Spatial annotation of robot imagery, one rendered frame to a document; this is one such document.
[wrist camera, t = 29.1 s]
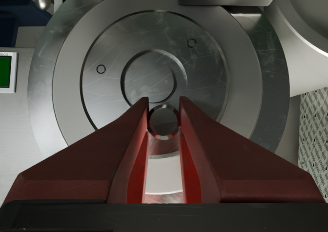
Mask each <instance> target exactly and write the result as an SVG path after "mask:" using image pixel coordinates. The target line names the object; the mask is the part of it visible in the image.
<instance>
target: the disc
mask: <svg viewBox="0 0 328 232"><path fill-rule="evenodd" d="M100 1H102V0H66V1H65V2H64V3H63V4H62V5H61V6H60V7H59V9H58V10H57V11H56V12H55V14H54V15H53V16H52V18H51V19H50V21H49V22H48V24H47V25H46V27H45V29H44V30H43V32H42V34H41V36H40V38H39V40H38V43H37V45H36V48H35V51H34V54H33V57H32V61H31V64H30V69H29V76H28V86H27V100H28V111H29V117H30V122H31V126H32V130H33V132H34V135H35V138H36V141H37V143H38V146H39V148H40V150H41V152H42V154H43V156H44V158H45V159H46V158H48V157H49V156H51V155H53V154H55V153H57V152H58V151H60V150H62V149H64V148H66V147H67V146H68V145H67V144H66V142H65V140H64V138H63V137H62V134H61V132H60V130H59V127H58V124H57V121H56V118H55V114H54V110H53V103H52V78H53V71H54V66H55V62H56V59H57V56H58V53H59V51H60V48H61V46H62V44H63V42H64V40H65V38H66V37H67V35H68V33H69V32H70V30H71V29H72V28H73V26H74V25H75V24H76V22H77V21H78V20H79V19H80V18H81V17H82V16H83V15H84V14H85V13H86V12H87V11H88V10H89V9H91V8H92V7H93V6H94V5H96V4H97V3H99V2H100ZM222 7H223V8H225V9H226V10H227V11H228V12H229V13H230V14H231V15H232V16H233V17H234V18H235V19H236V20H237V21H238V22H239V23H240V25H241V26H242V27H243V29H244V30H245V31H246V33H247V35H248V36H249V38H250V40H251V42H252V44H253V46H254V48H255V51H256V53H257V56H258V60H259V63H260V68H261V72H262V80H263V96H262V105H261V110H260V114H259V119H258V121H257V124H256V127H255V130H254V132H253V134H252V136H251V138H250V140H251V141H253V142H255V143H256V144H258V145H260V146H262V147H264V148H265V149H267V150H269V151H271V152H273V153H275V151H276V149H277V147H278V145H279V142H280V140H281V138H282V135H283V132H284V129H285V126H286V122H287V116H288V110H289V101H290V83H289V73H288V67H287V61H286V58H285V54H284V51H283V48H282V45H281V43H280V40H279V38H278V36H277V34H276V32H275V30H274V28H273V26H272V25H271V23H270V21H269V20H268V19H267V17H266V16H265V14H264V13H263V12H262V10H261V9H260V8H259V7H258V6H239V5H222ZM144 203H184V198H183V192H182V191H181V192H176V193H171V194H145V200H144Z"/></svg>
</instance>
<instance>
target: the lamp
mask: <svg viewBox="0 0 328 232"><path fill-rule="evenodd" d="M9 67H10V58H6V57H0V86H8V81H9Z"/></svg>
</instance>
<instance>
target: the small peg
mask: <svg viewBox="0 0 328 232"><path fill-rule="evenodd" d="M180 127H181V117H180V115H179V113H178V111H177V110H176V109H175V108H173V107H172V106H170V105H157V106H155V107H154V108H152V109H151V110H150V111H149V113H148V115H147V130H148V131H149V133H150V134H151V135H152V136H153V137H155V138H157V139H161V140H166V139H170V138H172V137H174V136H175V135H176V134H177V133H178V131H179V130H180Z"/></svg>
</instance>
